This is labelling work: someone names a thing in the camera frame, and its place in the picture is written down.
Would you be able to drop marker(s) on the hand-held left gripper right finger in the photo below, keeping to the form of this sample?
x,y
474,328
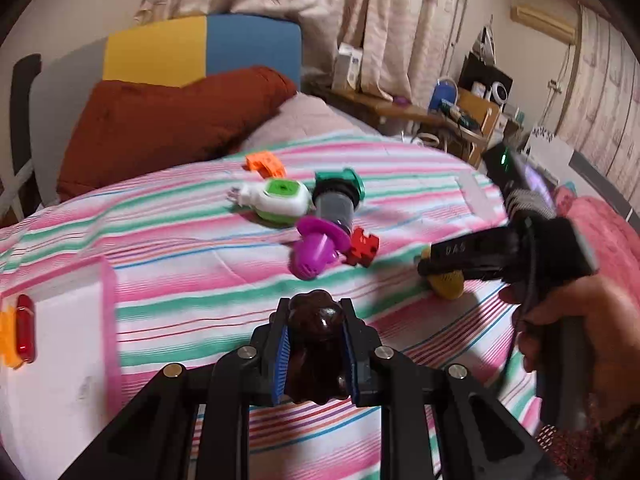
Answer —
x,y
348,360

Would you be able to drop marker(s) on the white round object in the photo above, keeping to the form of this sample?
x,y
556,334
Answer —
x,y
426,139

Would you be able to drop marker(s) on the person's right hand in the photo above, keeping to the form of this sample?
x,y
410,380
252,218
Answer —
x,y
610,340

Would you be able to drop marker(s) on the wall air conditioner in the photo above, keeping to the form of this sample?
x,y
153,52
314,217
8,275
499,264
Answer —
x,y
545,22

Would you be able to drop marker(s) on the grey and green cylinder toy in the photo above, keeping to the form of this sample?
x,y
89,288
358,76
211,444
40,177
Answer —
x,y
335,200

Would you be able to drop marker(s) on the white carton box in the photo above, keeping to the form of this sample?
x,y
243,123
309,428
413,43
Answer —
x,y
347,67

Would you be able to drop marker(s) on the red plastic block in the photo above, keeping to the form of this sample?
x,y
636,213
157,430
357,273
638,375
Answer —
x,y
362,247

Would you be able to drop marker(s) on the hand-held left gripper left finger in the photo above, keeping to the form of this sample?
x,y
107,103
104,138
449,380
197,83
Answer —
x,y
280,360

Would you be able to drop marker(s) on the small purple object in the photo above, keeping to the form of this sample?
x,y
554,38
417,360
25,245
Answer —
x,y
401,101

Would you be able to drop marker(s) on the red glossy oval piece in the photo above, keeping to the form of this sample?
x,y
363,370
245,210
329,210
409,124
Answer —
x,y
26,330

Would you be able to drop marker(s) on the yellow and blue headboard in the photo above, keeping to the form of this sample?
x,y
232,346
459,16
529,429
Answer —
x,y
200,45

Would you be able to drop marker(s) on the rust brown pillow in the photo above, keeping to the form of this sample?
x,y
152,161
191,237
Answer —
x,y
165,120

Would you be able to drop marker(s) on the wooden side desk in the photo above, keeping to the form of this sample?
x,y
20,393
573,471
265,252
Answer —
x,y
400,115

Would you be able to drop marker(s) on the person's right forearm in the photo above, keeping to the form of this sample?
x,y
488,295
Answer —
x,y
615,442

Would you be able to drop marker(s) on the white and green plug-in device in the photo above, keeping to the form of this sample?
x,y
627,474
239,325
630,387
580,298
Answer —
x,y
280,200

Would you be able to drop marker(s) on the translucent white storage box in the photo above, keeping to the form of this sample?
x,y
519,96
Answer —
x,y
70,350

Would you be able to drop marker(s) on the purple plastic toy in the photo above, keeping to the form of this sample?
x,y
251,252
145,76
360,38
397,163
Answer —
x,y
312,255

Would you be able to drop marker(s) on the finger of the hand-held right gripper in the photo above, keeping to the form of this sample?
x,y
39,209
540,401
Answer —
x,y
465,255

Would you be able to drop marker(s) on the orange plastic piece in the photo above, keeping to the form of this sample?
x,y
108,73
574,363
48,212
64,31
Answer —
x,y
7,340

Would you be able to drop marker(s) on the pale patterned curtain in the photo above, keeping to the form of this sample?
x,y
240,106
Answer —
x,y
300,5

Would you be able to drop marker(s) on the pale pink pillow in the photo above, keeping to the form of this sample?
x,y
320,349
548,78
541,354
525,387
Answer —
x,y
310,120

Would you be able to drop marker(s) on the orange plastic block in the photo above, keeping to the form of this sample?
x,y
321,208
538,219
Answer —
x,y
262,162

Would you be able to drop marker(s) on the yellow plastic toy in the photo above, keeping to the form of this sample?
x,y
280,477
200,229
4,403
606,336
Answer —
x,y
447,285

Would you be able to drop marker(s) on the dark brown glossy toy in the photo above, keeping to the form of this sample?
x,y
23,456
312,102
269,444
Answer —
x,y
315,340

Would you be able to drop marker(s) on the blue jug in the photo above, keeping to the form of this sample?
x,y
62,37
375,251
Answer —
x,y
442,95

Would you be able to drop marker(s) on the black chair frame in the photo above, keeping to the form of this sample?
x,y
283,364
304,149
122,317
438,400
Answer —
x,y
22,125

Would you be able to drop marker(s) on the pink fuzzy blanket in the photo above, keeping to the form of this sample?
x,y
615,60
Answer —
x,y
610,230

